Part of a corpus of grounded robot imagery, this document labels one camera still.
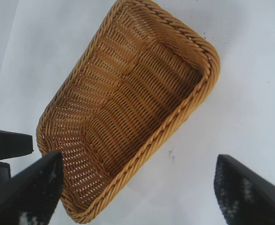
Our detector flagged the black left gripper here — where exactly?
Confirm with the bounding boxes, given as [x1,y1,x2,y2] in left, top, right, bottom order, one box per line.
[0,126,33,199]

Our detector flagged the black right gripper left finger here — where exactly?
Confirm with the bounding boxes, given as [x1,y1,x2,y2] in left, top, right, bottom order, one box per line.
[0,151,64,225]

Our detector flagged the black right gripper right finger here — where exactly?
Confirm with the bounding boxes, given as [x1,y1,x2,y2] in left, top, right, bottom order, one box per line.
[214,154,275,225]

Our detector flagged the brown woven wicker basket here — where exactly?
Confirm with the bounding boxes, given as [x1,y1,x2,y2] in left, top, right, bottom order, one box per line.
[36,0,221,225]

